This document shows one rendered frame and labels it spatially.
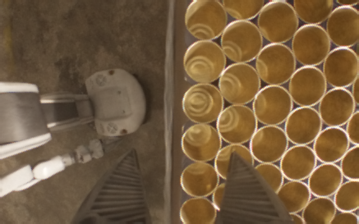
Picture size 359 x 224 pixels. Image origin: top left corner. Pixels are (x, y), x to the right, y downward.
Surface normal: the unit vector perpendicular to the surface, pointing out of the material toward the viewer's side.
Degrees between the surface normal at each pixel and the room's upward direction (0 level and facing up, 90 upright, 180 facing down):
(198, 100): 2
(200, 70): 2
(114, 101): 0
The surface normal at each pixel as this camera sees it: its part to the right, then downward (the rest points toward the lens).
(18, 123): 0.86, -0.07
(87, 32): -0.03, 0.14
